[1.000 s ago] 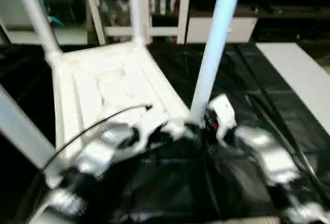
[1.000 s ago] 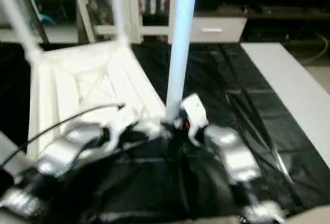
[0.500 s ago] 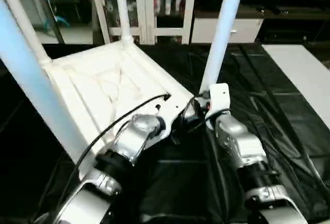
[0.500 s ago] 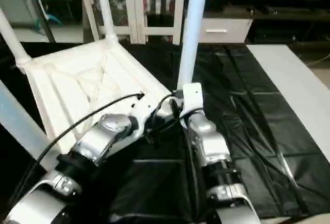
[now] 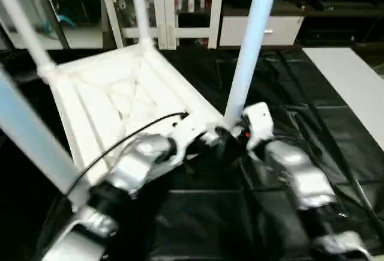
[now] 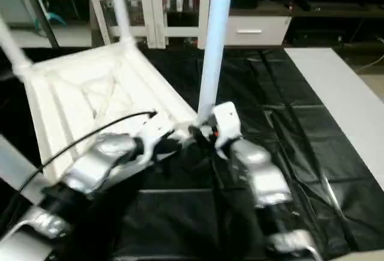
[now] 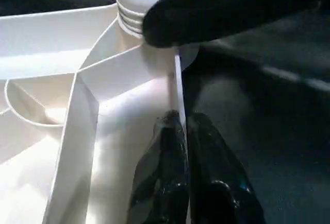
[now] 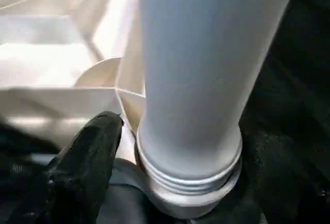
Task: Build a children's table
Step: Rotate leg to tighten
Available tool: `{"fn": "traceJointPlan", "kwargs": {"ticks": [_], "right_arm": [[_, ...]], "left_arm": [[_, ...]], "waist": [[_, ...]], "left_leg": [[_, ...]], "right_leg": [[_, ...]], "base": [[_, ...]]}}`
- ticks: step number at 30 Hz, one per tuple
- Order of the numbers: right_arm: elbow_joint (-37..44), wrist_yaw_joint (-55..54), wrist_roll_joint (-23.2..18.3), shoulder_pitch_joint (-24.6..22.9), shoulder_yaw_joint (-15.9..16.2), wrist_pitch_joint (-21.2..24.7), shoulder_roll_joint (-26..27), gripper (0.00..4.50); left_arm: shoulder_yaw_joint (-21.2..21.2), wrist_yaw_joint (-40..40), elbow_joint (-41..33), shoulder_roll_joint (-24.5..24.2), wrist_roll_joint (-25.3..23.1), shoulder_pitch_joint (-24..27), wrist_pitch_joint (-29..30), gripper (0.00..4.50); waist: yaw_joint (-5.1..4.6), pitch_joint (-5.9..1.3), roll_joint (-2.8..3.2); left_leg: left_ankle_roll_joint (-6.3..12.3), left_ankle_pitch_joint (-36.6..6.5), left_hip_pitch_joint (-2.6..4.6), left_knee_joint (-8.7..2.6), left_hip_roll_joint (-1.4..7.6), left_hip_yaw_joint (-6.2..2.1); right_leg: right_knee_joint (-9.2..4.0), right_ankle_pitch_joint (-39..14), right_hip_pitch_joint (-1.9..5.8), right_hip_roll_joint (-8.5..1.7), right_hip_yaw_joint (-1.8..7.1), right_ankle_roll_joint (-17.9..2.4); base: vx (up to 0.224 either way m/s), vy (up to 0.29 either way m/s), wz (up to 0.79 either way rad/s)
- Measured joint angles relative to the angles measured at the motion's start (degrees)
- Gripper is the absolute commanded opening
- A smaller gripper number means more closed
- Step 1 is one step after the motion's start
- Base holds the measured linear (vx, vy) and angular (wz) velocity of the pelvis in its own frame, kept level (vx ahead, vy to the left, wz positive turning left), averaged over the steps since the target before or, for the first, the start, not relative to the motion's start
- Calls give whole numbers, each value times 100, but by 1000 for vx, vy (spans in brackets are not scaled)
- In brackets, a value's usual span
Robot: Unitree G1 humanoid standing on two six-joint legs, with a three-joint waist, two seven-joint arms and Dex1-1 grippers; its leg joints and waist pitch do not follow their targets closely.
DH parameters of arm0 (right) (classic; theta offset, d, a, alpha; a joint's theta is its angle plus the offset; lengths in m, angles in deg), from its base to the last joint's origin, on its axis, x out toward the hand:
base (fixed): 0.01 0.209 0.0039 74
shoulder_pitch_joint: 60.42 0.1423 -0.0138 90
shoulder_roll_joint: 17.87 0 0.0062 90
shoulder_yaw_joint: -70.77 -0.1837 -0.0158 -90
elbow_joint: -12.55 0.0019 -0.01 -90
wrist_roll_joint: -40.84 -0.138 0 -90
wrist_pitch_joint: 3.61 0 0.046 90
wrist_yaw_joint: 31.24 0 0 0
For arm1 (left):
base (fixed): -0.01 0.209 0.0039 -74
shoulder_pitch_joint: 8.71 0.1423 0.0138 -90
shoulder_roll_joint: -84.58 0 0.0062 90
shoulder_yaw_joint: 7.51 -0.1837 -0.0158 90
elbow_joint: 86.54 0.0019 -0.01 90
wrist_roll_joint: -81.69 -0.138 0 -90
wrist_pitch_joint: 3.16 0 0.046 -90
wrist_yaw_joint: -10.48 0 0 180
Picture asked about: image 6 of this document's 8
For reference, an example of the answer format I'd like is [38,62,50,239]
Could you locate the white plastic table leg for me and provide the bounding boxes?
[196,0,235,124]
[0,14,32,77]
[0,134,46,205]
[106,0,139,49]

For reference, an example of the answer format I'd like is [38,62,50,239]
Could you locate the white plastic table top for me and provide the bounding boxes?
[11,41,199,187]

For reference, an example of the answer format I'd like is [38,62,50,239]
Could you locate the black work mat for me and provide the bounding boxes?
[0,46,384,261]

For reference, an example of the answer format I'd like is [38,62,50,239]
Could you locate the white glass door cabinet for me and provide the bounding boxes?
[83,0,215,49]

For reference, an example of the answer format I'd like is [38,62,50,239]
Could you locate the white drawer cabinet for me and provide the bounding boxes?
[226,14,292,46]

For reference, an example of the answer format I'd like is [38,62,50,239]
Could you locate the white flat board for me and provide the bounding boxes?
[283,47,384,187]

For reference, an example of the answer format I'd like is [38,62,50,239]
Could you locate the black low desk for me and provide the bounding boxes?
[260,0,384,46]

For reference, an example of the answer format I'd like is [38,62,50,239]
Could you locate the grey pole stand blue brackets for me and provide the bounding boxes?
[22,0,65,49]

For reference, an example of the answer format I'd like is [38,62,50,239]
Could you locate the black storage unit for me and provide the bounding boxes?
[44,0,91,20]

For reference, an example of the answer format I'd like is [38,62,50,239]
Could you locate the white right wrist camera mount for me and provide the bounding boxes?
[209,101,242,158]

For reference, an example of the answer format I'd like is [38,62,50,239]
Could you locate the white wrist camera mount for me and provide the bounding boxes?
[139,119,176,166]
[209,101,242,158]

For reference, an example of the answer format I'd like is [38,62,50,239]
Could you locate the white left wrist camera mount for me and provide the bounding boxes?
[139,119,176,166]

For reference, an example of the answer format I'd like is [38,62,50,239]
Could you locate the white floor cable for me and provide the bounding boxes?
[356,53,384,70]

